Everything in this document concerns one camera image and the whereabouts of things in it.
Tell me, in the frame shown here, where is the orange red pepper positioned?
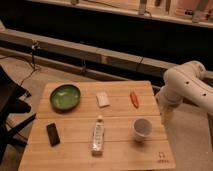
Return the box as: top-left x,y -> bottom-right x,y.
130,92 -> 139,108

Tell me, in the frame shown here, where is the black cable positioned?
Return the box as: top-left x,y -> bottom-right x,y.
0,41 -> 43,88

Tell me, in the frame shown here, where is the green ceramic bowl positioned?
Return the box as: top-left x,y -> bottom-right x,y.
49,84 -> 81,111

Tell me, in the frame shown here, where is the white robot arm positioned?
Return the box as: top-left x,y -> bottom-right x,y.
156,61 -> 213,126

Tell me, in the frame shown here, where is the black smartphone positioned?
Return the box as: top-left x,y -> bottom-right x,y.
46,123 -> 60,146

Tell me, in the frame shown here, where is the clear plastic bottle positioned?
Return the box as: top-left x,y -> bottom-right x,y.
91,115 -> 105,156

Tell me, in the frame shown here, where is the black chair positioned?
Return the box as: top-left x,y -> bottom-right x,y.
0,65 -> 36,163

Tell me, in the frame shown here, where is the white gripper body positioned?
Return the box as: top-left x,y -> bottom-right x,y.
156,94 -> 174,126

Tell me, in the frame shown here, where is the white folded cloth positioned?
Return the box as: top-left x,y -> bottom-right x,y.
96,92 -> 110,107

